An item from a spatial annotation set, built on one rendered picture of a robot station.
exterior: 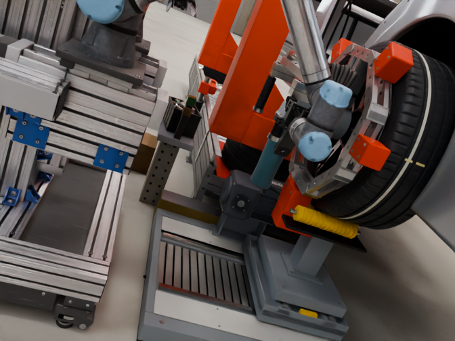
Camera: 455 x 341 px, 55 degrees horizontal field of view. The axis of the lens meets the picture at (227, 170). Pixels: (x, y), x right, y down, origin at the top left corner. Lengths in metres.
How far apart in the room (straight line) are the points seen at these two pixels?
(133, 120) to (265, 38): 0.91
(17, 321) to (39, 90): 0.73
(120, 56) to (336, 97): 0.57
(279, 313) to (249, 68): 1.04
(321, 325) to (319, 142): 0.92
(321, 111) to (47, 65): 0.71
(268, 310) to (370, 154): 0.72
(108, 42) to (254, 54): 0.91
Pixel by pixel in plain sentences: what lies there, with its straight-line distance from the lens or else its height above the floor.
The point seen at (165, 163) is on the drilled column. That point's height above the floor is 0.25.
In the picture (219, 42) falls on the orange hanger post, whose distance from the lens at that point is 3.92.
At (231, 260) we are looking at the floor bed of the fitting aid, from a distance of 2.04.
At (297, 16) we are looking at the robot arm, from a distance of 1.18.
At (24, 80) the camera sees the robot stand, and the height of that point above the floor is 0.73.
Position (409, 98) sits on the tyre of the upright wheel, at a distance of 1.42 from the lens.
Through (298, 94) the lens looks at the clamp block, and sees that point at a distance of 1.38.
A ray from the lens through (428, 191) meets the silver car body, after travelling 1.40.
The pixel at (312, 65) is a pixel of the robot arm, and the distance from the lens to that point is 1.19.
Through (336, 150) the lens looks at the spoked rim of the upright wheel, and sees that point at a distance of 1.72.
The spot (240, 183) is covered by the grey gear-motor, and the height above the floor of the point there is 0.40.
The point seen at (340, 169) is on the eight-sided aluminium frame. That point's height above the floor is 0.76.
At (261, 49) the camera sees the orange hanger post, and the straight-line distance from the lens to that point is 1.99.
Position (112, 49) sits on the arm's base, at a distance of 1.22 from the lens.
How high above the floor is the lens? 1.08
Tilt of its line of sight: 19 degrees down
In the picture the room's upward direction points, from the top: 24 degrees clockwise
